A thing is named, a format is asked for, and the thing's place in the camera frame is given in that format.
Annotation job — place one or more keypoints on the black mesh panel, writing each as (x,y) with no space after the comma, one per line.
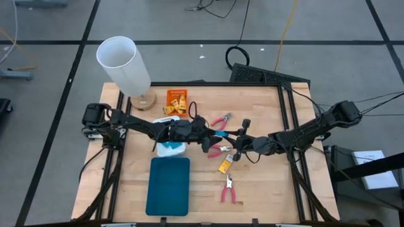
(252,74)

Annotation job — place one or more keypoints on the black metal table frame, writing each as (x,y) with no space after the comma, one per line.
(221,84)

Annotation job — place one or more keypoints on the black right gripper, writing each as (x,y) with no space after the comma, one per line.
(249,145)

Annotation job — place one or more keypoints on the black equipment piece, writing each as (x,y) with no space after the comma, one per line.
(3,105)

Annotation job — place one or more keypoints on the grey metal floor foot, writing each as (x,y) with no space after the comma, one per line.
(41,3)
(15,75)

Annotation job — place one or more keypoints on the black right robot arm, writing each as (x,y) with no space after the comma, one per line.
(315,126)

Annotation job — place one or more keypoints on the orange plastic bin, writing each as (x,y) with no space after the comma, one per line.
(172,94)

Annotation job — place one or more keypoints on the white booklet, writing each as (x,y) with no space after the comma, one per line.
(369,156)

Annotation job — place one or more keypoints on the dark grey cabinet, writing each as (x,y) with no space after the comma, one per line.
(342,159)

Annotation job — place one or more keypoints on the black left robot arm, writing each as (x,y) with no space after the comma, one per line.
(142,126)

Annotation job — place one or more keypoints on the blue plastic bin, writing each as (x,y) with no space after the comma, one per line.
(167,186)

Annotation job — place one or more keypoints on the white cylindrical lamp shade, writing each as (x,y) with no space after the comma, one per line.
(126,72)

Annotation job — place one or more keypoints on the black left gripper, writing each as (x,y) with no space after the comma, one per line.
(199,130)

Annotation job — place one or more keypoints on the white plastic bin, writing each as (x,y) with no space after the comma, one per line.
(172,153)

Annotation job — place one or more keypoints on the small black bracket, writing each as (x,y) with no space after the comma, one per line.
(255,221)
(163,220)

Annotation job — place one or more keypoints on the black metal beam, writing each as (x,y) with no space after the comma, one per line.
(347,172)

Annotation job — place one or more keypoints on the round wooden lamp base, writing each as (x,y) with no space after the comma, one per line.
(146,102)

